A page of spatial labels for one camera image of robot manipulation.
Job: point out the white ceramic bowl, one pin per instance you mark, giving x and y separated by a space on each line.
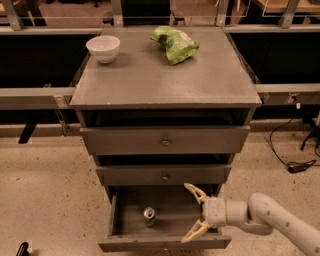
104 48

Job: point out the black power adapter with cable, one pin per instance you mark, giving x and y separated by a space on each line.
291 166

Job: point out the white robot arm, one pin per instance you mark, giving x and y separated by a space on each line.
260 215

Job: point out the grey wooden drawer cabinet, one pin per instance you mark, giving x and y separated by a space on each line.
141 89

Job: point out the redbull can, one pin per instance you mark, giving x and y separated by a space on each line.
149 216

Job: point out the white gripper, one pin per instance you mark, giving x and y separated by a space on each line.
214 209

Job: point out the black object bottom left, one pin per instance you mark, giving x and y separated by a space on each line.
23 249

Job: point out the middle grey drawer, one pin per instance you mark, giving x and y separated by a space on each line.
134 175

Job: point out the open bottom grey drawer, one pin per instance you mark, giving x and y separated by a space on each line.
176 212

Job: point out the top grey drawer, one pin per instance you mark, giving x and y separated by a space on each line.
164 140

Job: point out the grey metal railing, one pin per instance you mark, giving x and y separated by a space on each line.
26 19

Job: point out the green crumpled chip bag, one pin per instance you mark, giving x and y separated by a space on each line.
178 45

